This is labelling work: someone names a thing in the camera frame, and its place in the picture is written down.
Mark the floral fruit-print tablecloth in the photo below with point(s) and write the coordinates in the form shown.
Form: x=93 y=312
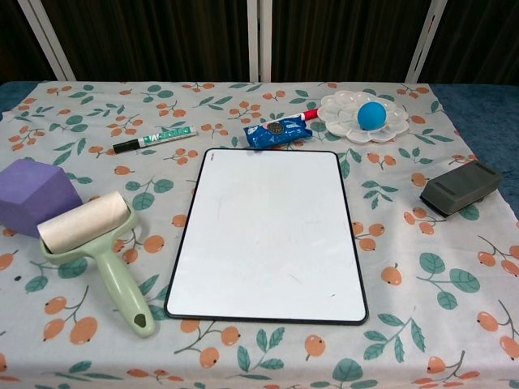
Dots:
x=405 y=283

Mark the green marker black cap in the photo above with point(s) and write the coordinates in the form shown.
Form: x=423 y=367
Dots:
x=162 y=135

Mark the grey board eraser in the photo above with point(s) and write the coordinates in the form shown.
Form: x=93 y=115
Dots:
x=462 y=186

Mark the green lint roller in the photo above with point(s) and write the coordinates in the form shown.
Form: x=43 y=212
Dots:
x=85 y=223

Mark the red white marker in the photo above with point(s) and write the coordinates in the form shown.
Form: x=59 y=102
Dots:
x=312 y=114

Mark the white dry-erase board black rim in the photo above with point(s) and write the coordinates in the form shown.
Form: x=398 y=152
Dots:
x=267 y=235

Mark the blue ball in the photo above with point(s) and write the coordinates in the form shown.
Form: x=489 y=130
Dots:
x=372 y=115

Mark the blue cookie packet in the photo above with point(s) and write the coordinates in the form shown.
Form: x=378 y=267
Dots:
x=280 y=131

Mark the white flower-shaped paint palette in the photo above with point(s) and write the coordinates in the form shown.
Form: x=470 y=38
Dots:
x=340 y=113

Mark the white partition frame post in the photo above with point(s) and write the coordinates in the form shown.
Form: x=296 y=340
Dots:
x=425 y=40
x=259 y=40
x=46 y=40

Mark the purple foam cube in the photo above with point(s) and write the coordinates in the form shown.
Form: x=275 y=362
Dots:
x=32 y=190

